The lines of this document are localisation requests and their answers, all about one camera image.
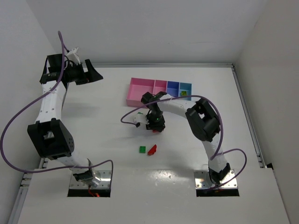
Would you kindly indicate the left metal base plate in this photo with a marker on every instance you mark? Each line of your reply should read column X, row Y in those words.
column 101, row 180

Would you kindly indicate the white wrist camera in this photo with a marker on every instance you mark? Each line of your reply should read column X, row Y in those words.
column 72, row 55
column 140, row 119

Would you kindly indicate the periwinkle blue container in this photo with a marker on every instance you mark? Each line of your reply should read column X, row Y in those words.
column 172, row 88

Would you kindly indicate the red sloped lego brick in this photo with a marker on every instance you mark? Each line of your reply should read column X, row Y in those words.
column 152, row 151

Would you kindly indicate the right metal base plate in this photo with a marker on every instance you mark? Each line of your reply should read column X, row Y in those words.
column 203, row 181

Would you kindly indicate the back aluminium frame rail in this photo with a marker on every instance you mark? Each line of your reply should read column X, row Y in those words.
column 164, row 65

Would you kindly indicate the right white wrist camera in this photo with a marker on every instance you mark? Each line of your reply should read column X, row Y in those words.
column 140, row 119

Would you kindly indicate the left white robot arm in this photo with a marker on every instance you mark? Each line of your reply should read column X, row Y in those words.
column 49, row 135

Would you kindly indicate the light blue container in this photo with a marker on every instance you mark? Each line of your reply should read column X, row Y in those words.
column 185, row 89

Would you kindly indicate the green square lego brick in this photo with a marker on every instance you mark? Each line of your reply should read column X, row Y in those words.
column 142, row 149

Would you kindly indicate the small pink container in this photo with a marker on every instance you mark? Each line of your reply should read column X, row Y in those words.
column 159, row 85

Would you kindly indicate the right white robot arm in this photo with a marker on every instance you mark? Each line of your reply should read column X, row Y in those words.
column 204, row 122

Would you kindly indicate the left aluminium frame rail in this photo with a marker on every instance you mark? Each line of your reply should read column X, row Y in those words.
column 20, row 199

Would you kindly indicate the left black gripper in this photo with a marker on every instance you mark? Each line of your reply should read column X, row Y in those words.
column 82, row 73

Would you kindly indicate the large pink container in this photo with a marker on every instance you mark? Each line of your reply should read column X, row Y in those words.
column 138, row 87

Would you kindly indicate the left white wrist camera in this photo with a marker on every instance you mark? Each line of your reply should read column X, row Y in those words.
column 72, row 55

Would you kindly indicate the metal base plate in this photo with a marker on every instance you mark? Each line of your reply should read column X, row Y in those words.
column 203, row 181
column 101, row 180

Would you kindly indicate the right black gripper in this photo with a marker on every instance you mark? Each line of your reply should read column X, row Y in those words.
column 155, row 124

